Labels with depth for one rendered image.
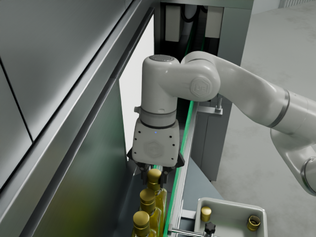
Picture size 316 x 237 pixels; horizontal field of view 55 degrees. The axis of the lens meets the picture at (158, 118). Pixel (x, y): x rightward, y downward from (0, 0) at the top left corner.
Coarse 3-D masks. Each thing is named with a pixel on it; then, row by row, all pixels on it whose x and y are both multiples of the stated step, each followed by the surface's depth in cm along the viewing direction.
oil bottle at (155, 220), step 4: (140, 208) 73; (156, 208) 73; (156, 212) 72; (160, 212) 74; (152, 216) 71; (156, 216) 72; (160, 216) 74; (152, 220) 71; (156, 220) 71; (160, 220) 76; (152, 224) 71; (156, 224) 71; (160, 224) 77; (152, 228) 71; (156, 228) 71; (160, 228) 78; (160, 232) 80; (160, 236) 82
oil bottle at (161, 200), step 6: (162, 192) 76; (156, 198) 75; (162, 198) 75; (156, 204) 75; (162, 204) 75; (162, 210) 76; (162, 216) 78; (162, 222) 81; (162, 228) 83; (162, 234) 85
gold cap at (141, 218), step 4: (140, 212) 64; (144, 212) 64; (136, 216) 63; (140, 216) 63; (144, 216) 63; (148, 216) 64; (136, 220) 63; (140, 220) 63; (144, 220) 63; (148, 220) 63; (136, 224) 62; (140, 224) 62; (144, 224) 62; (148, 224) 64; (136, 228) 63; (140, 228) 63; (144, 228) 63; (148, 228) 64; (136, 232) 65; (140, 232) 64; (144, 232) 64; (148, 232) 65
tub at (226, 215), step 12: (204, 204) 105; (216, 204) 104; (228, 204) 103; (240, 204) 102; (216, 216) 107; (228, 216) 106; (240, 216) 105; (264, 216) 99; (204, 228) 103; (216, 228) 103; (228, 228) 103; (240, 228) 103; (264, 228) 96
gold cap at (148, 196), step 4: (144, 192) 68; (148, 192) 68; (152, 192) 68; (140, 196) 67; (144, 196) 67; (148, 196) 67; (152, 196) 67; (140, 200) 68; (144, 200) 66; (148, 200) 66; (152, 200) 67; (140, 204) 70; (144, 204) 67; (148, 204) 67; (152, 204) 68; (144, 208) 68; (148, 208) 68; (152, 208) 69
